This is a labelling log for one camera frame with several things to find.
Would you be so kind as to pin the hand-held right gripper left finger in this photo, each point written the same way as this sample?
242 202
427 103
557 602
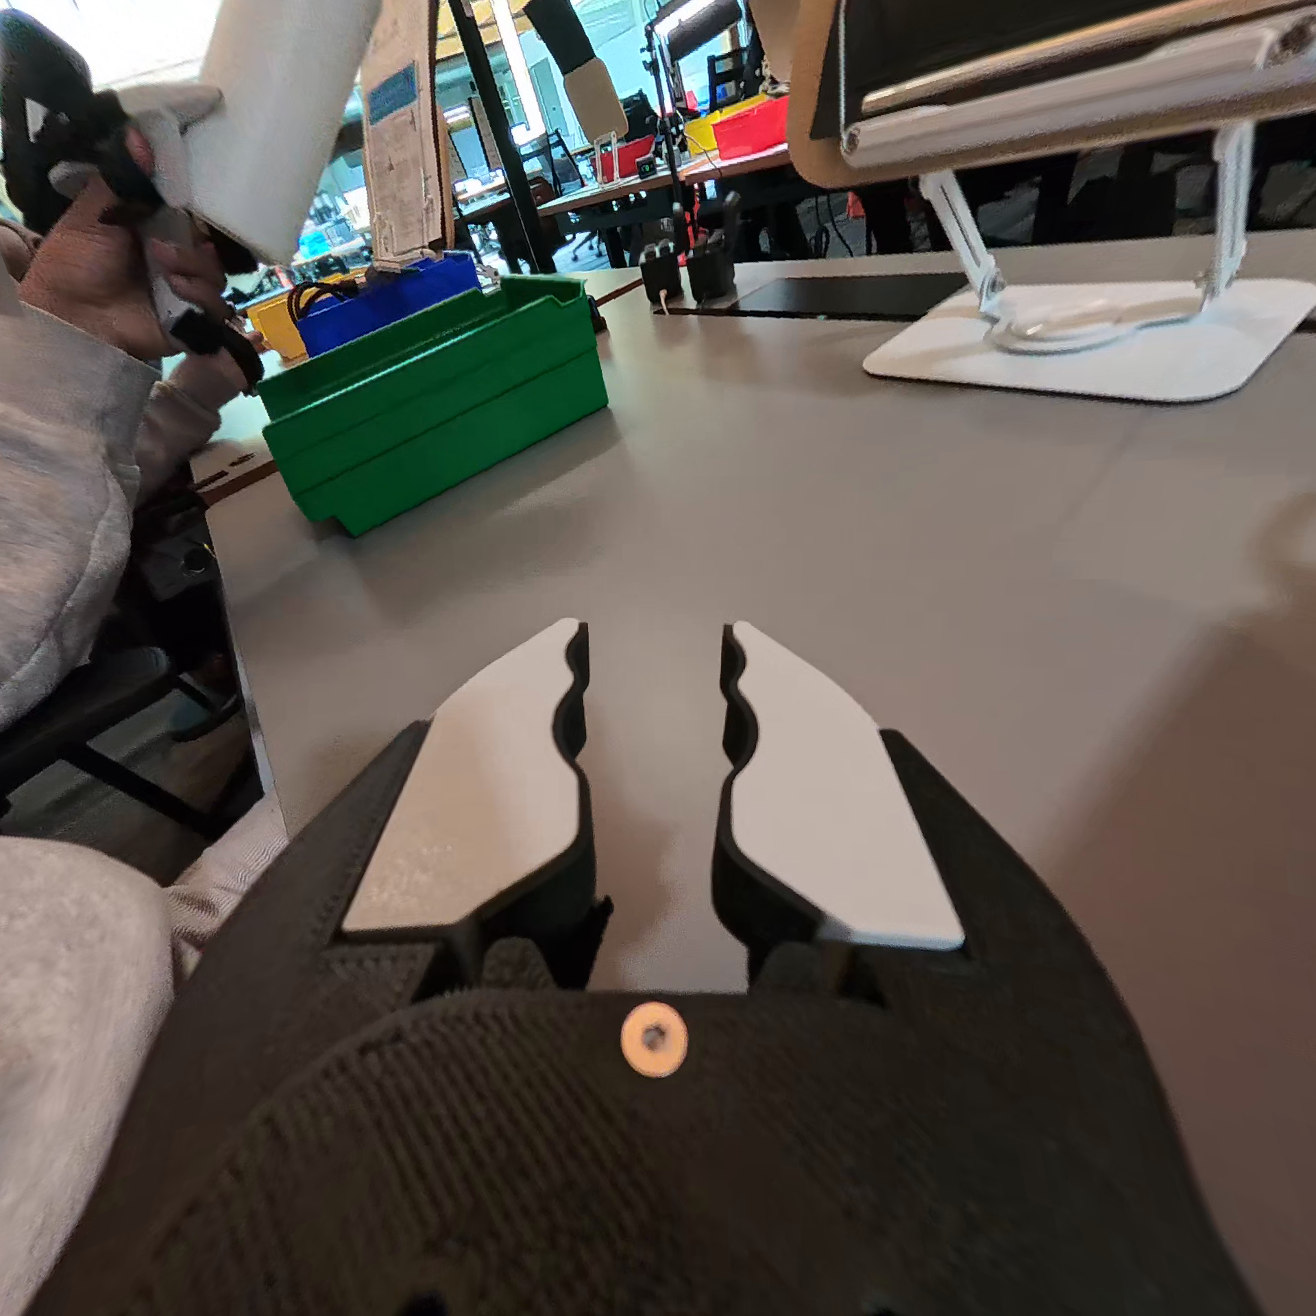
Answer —
473 812

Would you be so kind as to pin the black power adapter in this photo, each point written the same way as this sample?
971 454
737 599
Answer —
711 270
662 275

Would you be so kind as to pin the black pole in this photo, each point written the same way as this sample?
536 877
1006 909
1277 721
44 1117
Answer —
503 135

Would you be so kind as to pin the white laptop stand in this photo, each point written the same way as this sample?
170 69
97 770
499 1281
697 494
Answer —
1131 360

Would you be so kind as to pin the small black box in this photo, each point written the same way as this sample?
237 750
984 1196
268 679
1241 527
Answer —
596 314

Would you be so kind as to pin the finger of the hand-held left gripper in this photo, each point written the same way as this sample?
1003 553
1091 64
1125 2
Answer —
74 181
170 109

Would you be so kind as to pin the black board plywood edge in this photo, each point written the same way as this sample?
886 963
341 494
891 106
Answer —
1028 42

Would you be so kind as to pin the person's left forearm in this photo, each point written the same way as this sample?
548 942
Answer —
62 463

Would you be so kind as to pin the black office chair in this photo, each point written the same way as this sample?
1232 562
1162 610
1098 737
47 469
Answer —
103 699

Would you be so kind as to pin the person's left hand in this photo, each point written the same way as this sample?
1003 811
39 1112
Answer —
93 278

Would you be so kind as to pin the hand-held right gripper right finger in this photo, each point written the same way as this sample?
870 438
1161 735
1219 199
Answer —
833 823

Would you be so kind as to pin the green plastic bin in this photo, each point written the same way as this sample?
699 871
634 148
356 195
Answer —
432 433

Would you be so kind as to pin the yellow plastic bin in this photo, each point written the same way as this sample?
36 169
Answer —
278 330
707 135

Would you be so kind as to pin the red plastic bin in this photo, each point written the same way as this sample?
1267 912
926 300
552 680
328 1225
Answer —
753 132

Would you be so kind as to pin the blue plastic bin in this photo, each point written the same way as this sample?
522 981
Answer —
401 310

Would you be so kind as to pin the cardboard instruction board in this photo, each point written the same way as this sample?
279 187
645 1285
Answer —
406 155

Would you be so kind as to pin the white squeeze bottle black cap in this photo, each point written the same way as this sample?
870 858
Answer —
289 124

